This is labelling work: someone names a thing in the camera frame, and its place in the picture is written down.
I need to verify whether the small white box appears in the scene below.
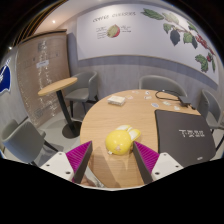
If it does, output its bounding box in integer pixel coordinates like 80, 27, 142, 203
106, 95, 127, 107

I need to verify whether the blue wall sign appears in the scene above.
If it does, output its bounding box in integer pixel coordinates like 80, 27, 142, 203
0, 58, 13, 96

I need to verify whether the looped black cable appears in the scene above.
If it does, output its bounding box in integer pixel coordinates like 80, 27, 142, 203
154, 89, 183, 102

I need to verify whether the white plant mural wall panel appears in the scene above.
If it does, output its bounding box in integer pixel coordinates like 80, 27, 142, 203
76, 3, 221, 85

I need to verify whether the black mouse pad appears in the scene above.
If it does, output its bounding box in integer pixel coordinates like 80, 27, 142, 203
154, 109, 217, 168

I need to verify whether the small round wooden side table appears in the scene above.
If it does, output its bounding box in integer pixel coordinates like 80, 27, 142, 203
37, 76, 83, 139

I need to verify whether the wooden wall board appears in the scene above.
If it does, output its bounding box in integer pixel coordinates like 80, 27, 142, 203
16, 29, 72, 128

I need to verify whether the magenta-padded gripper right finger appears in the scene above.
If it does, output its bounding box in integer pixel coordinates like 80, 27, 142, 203
132, 140, 185, 185

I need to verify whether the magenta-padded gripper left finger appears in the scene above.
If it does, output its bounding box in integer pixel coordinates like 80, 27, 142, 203
39, 140, 94, 185

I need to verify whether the yellow computer mouse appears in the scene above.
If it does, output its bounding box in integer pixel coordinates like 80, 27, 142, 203
104, 124, 142, 156

